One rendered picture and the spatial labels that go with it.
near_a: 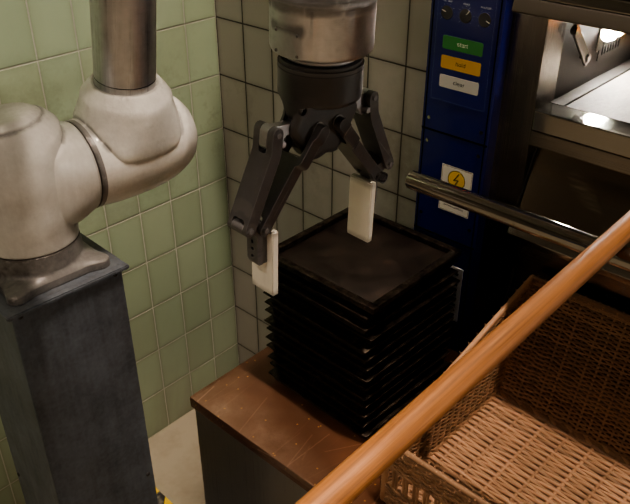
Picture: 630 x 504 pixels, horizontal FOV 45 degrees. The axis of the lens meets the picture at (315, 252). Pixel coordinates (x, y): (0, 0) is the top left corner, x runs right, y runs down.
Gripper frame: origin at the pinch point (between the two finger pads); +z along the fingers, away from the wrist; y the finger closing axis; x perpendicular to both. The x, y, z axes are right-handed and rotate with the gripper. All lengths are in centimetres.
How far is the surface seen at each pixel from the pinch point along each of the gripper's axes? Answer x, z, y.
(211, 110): -108, 38, -73
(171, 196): -107, 58, -57
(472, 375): 16.6, 9.2, -5.5
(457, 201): -9.7, 14.2, -41.7
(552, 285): 14.7, 8.6, -24.4
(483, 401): -10, 70, -63
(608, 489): 20, 70, -61
